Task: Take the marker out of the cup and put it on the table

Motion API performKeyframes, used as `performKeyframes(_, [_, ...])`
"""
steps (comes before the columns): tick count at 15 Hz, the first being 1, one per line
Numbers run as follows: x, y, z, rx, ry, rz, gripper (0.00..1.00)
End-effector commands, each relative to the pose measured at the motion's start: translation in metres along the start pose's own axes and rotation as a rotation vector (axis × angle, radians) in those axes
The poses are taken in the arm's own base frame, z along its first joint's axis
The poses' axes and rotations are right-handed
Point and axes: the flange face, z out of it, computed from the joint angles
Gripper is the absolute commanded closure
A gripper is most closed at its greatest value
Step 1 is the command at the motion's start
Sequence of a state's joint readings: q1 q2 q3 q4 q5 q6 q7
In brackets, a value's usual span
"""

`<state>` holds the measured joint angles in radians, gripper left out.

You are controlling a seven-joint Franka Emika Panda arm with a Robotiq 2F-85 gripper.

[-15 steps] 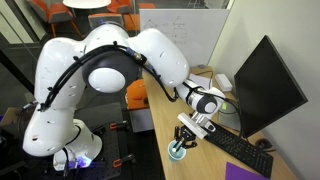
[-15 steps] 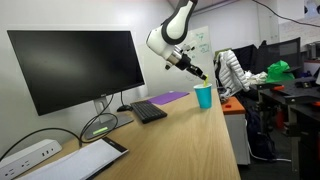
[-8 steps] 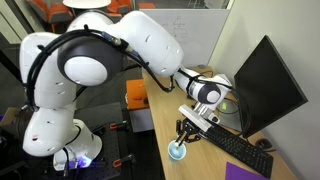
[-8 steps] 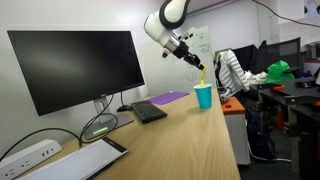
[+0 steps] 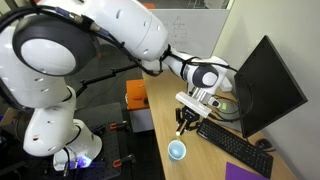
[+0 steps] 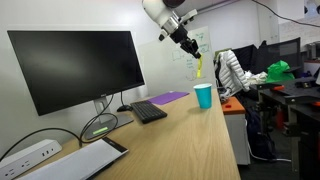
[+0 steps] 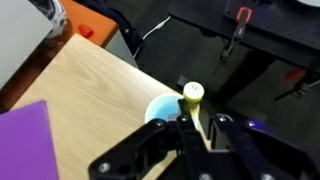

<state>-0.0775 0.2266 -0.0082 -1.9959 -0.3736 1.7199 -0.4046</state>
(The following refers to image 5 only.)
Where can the purple paper sheet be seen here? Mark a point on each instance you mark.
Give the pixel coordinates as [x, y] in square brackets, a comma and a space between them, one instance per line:
[243, 172]

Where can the white cup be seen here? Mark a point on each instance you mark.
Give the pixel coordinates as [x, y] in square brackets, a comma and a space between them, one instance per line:
[176, 150]

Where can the black computer monitor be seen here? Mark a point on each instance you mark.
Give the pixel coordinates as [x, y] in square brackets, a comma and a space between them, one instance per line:
[266, 90]

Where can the black keyboard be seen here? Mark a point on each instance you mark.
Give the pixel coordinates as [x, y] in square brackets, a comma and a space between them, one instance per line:
[235, 146]

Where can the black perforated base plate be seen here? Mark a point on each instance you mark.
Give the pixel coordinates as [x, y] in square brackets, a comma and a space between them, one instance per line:
[106, 150]

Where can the whiteboard with grey feet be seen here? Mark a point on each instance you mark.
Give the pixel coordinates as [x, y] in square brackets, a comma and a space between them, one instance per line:
[200, 33]

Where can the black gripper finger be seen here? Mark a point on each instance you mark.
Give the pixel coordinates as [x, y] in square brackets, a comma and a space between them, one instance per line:
[191, 126]
[180, 126]

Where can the yellow marker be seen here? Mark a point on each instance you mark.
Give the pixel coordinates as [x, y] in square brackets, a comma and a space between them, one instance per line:
[178, 133]

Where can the light grey box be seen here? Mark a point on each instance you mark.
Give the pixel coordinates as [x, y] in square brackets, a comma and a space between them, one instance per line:
[141, 120]

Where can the white rectangular box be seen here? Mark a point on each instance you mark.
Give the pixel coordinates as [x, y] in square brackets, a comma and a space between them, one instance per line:
[228, 86]

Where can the grey monitor stand base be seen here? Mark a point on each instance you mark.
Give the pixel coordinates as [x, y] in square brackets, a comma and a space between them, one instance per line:
[233, 126]

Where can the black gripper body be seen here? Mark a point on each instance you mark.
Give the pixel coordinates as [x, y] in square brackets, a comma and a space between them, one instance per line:
[189, 115]

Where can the orange black clamp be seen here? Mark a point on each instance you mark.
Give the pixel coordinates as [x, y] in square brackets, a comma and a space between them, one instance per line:
[123, 161]
[118, 125]

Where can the green sticky note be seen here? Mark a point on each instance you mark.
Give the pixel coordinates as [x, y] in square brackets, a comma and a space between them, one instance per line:
[224, 106]

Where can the orange box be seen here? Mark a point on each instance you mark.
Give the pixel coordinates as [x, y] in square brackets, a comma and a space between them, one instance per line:
[136, 91]

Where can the black computer mouse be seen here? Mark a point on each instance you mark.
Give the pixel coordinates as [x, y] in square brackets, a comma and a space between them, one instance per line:
[264, 144]

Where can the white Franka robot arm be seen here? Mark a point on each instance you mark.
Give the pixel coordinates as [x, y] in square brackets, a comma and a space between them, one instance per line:
[50, 83]

